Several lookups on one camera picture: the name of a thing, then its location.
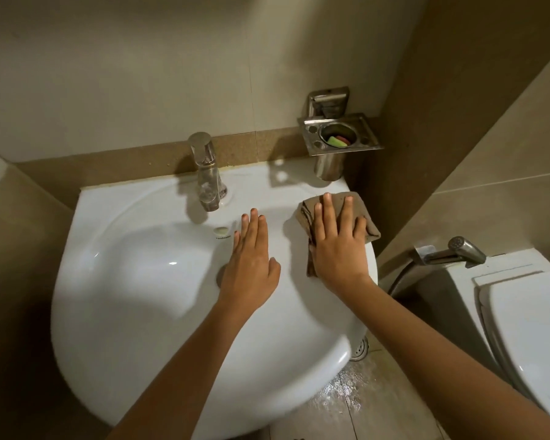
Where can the person's right hand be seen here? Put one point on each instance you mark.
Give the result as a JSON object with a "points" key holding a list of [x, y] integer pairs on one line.
{"points": [[341, 256]]}

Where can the person's left hand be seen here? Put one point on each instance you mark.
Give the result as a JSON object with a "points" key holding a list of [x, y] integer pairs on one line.
{"points": [[250, 274]]}

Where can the person's left thumb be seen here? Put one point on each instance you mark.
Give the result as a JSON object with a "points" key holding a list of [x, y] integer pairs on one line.
{"points": [[274, 271]]}

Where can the person's left little finger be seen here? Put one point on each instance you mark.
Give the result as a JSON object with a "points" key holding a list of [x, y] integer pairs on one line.
{"points": [[235, 242]]}

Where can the person's right middle finger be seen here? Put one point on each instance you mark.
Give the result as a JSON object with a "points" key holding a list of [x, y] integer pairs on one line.
{"points": [[330, 215]]}

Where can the person's left middle finger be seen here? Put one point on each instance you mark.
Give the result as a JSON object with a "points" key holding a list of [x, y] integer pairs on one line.
{"points": [[252, 231]]}

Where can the person's right little finger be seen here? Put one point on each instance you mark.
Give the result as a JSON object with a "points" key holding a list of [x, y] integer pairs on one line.
{"points": [[360, 229]]}

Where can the brown cleaning cloth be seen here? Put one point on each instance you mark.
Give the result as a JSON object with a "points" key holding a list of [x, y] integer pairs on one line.
{"points": [[309, 215]]}

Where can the person's left forearm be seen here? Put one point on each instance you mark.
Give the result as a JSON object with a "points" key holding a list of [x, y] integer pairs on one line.
{"points": [[183, 380]]}

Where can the person's right forearm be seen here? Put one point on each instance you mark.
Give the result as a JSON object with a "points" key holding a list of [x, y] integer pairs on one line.
{"points": [[440, 361]]}

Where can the chrome sink faucet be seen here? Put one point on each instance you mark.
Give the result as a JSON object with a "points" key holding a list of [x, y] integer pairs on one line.
{"points": [[208, 178]]}

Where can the green soap piece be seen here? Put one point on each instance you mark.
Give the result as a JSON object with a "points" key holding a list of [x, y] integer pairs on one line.
{"points": [[335, 142]]}

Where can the red soap piece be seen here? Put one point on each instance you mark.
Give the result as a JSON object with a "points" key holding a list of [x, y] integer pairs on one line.
{"points": [[344, 139]]}

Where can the chrome bidet sprayer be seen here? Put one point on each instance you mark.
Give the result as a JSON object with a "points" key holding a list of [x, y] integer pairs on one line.
{"points": [[458, 252]]}

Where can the white ceramic sink basin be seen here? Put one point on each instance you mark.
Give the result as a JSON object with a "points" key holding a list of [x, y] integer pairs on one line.
{"points": [[142, 293]]}

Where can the white toilet body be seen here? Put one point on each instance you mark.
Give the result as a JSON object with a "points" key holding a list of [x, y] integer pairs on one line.
{"points": [[453, 297]]}

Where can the round metal floor drain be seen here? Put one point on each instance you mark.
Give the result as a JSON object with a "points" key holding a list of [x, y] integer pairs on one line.
{"points": [[360, 350]]}

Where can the white toilet seat lid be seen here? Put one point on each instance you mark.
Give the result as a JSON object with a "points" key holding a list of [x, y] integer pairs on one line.
{"points": [[531, 334]]}

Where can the metal sprayer wall bracket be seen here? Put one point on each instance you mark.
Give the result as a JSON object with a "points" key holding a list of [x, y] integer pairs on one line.
{"points": [[422, 254]]}

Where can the steel wall toothbrush holder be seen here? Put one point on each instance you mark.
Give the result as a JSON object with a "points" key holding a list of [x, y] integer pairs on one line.
{"points": [[334, 121]]}

